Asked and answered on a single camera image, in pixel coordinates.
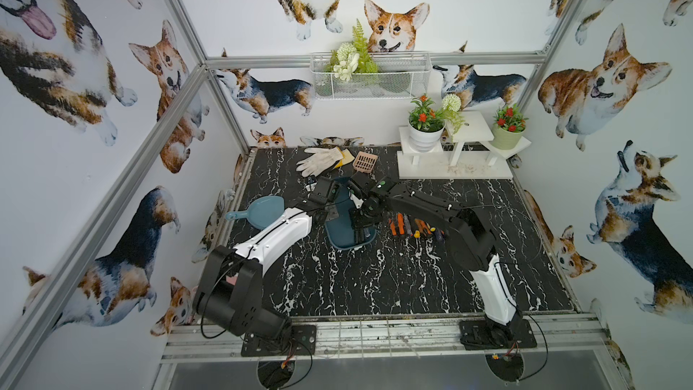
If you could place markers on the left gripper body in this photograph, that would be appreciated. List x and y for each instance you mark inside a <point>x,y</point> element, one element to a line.
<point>329,195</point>

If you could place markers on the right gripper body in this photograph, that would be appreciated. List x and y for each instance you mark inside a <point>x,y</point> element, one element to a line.
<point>363,218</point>

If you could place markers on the teal storage tray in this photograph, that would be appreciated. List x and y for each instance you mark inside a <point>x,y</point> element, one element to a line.
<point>341,234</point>

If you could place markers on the amber handle black screwdriver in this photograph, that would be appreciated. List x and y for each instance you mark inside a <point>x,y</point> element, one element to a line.
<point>422,227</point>

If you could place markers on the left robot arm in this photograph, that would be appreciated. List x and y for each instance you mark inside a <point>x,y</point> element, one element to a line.
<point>230,291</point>

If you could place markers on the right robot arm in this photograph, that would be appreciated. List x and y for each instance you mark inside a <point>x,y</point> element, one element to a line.
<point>470,241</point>

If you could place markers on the white work glove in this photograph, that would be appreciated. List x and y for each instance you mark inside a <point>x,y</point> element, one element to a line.
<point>319,160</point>

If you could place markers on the brown litter scoop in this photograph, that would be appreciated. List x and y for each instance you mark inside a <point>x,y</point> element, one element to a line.
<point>365,162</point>

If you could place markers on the yellow sponge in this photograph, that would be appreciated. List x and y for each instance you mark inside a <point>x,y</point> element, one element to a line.
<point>347,158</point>

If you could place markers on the blue dustpan scoop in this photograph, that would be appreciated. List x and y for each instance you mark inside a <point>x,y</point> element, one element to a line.
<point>261,213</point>

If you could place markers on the white pot red flowers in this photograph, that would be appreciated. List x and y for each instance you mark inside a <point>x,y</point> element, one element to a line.
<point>426,128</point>

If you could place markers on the white stepped plant stand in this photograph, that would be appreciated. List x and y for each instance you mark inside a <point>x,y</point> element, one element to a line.
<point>472,157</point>

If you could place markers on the green fern white flowers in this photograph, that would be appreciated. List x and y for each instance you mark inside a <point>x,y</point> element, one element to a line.
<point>352,61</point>

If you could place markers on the green pot red flowers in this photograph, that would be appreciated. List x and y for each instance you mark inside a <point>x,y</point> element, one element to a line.
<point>508,128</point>

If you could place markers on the white wire wall basket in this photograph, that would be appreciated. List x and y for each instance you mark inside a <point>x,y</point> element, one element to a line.
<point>398,76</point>

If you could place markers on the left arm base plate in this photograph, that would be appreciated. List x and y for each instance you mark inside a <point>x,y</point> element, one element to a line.
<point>293,340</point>

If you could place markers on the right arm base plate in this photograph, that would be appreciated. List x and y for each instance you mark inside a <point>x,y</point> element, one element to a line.
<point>489,335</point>

